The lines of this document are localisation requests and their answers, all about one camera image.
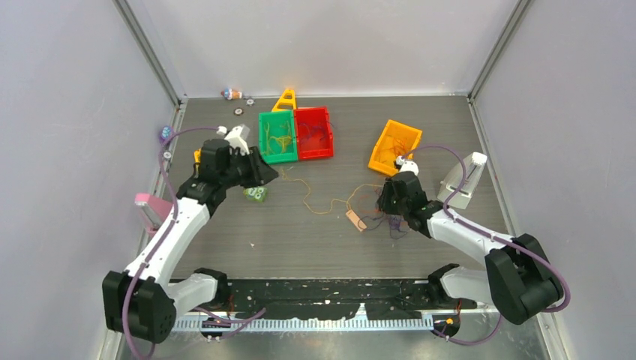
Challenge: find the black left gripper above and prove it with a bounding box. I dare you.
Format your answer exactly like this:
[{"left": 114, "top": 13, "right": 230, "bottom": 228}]
[{"left": 221, "top": 147, "right": 278, "bottom": 190}]

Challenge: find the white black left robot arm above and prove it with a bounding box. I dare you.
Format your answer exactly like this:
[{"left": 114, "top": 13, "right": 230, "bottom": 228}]
[{"left": 102, "top": 139, "right": 278, "bottom": 344}]

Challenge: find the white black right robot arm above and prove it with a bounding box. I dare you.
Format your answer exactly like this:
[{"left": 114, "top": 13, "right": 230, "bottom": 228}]
[{"left": 376, "top": 171, "right": 571, "bottom": 325}]

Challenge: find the yellow triangular toy block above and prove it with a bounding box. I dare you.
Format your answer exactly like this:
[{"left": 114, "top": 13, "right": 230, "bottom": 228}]
[{"left": 193, "top": 148, "right": 202, "bottom": 174}]

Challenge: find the green monster toy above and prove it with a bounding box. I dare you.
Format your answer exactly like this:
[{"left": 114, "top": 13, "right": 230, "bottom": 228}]
[{"left": 243, "top": 186, "right": 268, "bottom": 203}]

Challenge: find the small wooden block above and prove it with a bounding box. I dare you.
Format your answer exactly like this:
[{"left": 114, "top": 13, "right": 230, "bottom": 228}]
[{"left": 345, "top": 209, "right": 368, "bottom": 232}]

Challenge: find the orange plastic bin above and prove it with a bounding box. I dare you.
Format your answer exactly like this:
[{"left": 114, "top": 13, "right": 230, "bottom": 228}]
[{"left": 367, "top": 119, "right": 423, "bottom": 176}]

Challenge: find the purple egg toy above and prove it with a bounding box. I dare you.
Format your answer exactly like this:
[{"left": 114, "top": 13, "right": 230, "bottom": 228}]
[{"left": 158, "top": 125, "right": 174, "bottom": 143}]

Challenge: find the green plastic bin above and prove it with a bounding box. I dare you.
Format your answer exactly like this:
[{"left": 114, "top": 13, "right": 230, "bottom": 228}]
[{"left": 258, "top": 110, "right": 299, "bottom": 165}]

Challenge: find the small clown figurine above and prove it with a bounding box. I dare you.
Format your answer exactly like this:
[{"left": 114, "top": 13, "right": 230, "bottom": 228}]
[{"left": 220, "top": 88, "right": 244, "bottom": 101}]

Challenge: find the pink toy toaster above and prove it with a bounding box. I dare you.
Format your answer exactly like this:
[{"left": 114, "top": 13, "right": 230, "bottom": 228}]
[{"left": 134, "top": 193, "right": 173, "bottom": 237}]

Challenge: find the white toy toaster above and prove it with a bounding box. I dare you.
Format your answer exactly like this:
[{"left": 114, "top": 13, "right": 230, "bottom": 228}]
[{"left": 437, "top": 151, "right": 488, "bottom": 209}]

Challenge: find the red plastic bin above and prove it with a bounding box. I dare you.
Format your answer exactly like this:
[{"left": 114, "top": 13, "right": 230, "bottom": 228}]
[{"left": 293, "top": 106, "right": 335, "bottom": 161}]

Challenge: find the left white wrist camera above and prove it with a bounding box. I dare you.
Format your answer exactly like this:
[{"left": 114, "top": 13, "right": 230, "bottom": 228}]
[{"left": 216, "top": 124, "right": 250, "bottom": 155}]

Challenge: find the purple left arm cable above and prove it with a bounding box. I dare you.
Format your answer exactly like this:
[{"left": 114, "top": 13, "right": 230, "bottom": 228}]
[{"left": 121, "top": 126, "right": 267, "bottom": 360}]

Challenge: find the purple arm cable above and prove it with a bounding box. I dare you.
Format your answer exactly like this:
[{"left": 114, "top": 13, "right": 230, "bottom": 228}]
[
  {"left": 402, "top": 144, "right": 572, "bottom": 347},
  {"left": 121, "top": 126, "right": 267, "bottom": 360}
]

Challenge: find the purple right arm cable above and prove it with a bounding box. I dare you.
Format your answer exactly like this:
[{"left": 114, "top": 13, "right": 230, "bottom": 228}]
[{"left": 402, "top": 144, "right": 572, "bottom": 347}]

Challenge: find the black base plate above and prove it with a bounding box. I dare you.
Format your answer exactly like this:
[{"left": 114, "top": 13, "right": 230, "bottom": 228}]
[{"left": 200, "top": 278, "right": 477, "bottom": 320}]

